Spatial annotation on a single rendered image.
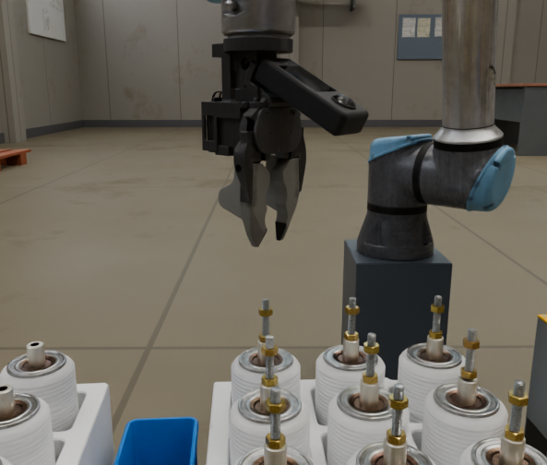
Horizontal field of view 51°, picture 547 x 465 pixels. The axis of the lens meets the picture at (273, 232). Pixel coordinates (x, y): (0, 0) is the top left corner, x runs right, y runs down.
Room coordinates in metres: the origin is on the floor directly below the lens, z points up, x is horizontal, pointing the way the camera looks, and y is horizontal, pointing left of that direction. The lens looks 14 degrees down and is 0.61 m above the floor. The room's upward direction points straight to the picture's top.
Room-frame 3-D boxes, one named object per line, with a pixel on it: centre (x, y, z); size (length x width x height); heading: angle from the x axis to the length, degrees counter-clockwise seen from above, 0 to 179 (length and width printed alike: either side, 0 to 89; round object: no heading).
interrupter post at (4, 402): (0.59, 0.31, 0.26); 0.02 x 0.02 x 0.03
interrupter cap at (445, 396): (0.62, -0.23, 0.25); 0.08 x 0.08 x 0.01
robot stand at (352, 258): (1.11, -0.24, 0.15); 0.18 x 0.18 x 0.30; 0
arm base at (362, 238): (1.11, -0.24, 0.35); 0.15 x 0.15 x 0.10
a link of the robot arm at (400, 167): (1.10, -0.25, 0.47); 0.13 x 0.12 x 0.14; 48
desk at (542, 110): (6.13, -2.67, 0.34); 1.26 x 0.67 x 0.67; 0
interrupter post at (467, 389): (0.62, -0.23, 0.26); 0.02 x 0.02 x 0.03
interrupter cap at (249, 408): (0.61, 0.00, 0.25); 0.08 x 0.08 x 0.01
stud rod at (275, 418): (0.49, 0.00, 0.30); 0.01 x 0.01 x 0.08
